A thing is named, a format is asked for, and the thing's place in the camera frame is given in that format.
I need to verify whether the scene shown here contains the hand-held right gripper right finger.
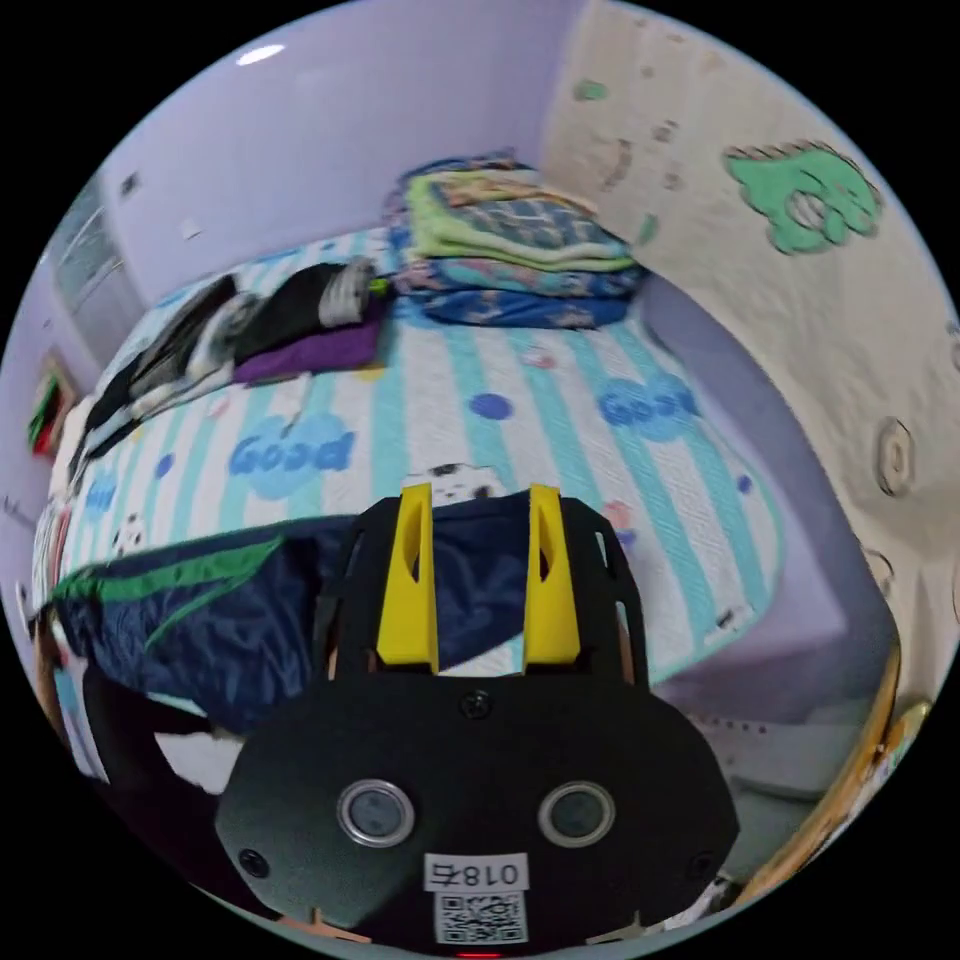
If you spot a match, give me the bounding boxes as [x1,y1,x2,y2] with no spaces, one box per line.
[522,484,580,671]

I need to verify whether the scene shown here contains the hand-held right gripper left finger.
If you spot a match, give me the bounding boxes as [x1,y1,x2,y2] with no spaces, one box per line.
[376,483,440,673]

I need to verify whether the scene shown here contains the blue sports pants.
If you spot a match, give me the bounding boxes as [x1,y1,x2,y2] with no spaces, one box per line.
[50,500,535,740]

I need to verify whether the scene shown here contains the bed with striped printed sheet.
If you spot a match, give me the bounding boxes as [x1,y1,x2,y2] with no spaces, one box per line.
[46,224,789,688]

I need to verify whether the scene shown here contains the pile of clothes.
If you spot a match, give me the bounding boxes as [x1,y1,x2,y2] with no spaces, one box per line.
[65,256,391,481]

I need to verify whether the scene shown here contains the stack of folded quilts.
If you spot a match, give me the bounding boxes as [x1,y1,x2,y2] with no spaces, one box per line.
[386,153,650,331]

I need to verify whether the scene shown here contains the window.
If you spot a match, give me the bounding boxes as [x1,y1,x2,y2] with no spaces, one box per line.
[46,176,148,339]

